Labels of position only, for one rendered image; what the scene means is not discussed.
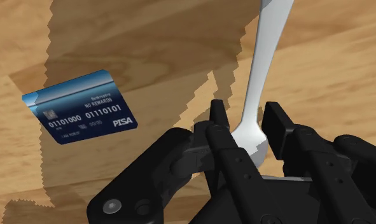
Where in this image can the silver metal spoon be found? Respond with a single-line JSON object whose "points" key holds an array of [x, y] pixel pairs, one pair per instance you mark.
{"points": [[262, 68]]}

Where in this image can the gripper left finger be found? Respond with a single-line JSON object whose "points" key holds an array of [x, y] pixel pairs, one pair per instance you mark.
{"points": [[162, 173]]}

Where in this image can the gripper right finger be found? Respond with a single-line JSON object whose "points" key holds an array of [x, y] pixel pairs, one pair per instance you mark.
{"points": [[327, 161]]}

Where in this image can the blue bank card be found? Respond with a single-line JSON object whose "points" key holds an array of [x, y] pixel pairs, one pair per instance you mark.
{"points": [[82, 107]]}

